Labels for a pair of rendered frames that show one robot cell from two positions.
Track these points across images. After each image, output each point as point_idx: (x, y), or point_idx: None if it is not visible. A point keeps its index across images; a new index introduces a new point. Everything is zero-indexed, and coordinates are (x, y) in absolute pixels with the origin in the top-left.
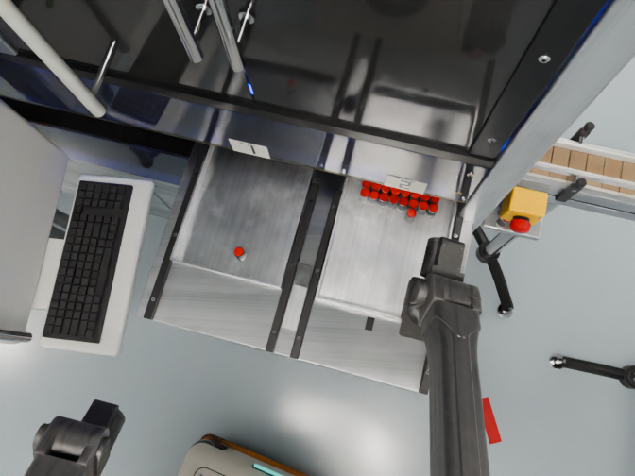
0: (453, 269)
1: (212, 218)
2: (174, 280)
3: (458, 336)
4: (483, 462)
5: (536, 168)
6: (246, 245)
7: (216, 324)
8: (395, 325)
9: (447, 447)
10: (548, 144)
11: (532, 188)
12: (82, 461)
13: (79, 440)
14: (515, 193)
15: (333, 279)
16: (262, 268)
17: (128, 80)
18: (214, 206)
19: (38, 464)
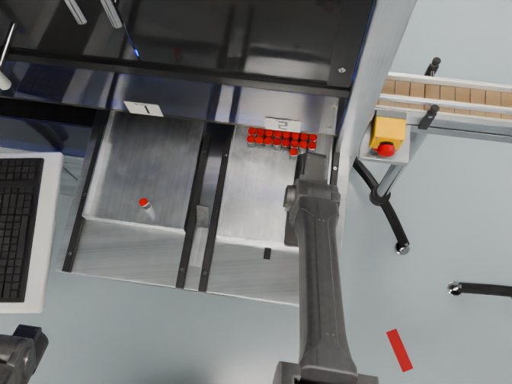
0: (318, 177)
1: (117, 177)
2: (88, 235)
3: (318, 220)
4: (337, 302)
5: (396, 101)
6: (150, 196)
7: (129, 270)
8: (289, 252)
9: (308, 295)
10: (386, 66)
11: (392, 116)
12: (11, 363)
13: (7, 347)
14: (378, 122)
15: (231, 218)
16: (166, 216)
17: (29, 55)
18: (118, 166)
19: None
